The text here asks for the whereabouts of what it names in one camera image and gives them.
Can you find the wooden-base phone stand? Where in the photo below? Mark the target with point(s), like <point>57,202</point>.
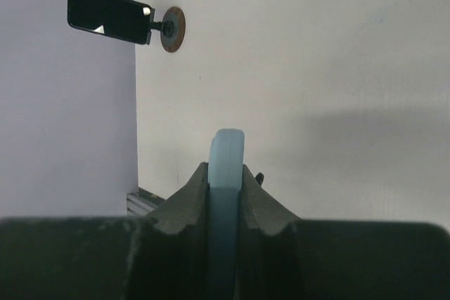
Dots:
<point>172,28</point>

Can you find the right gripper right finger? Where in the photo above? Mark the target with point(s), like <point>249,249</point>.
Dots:
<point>281,256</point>

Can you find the black phone on wooden stand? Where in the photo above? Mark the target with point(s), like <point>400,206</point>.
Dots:
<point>126,20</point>

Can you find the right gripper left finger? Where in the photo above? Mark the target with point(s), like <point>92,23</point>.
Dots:
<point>161,255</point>

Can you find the light blue cased phone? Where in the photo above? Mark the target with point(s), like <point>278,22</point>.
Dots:
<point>224,177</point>

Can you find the horizontal aluminium rail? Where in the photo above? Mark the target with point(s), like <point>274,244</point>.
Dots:
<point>142,202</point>

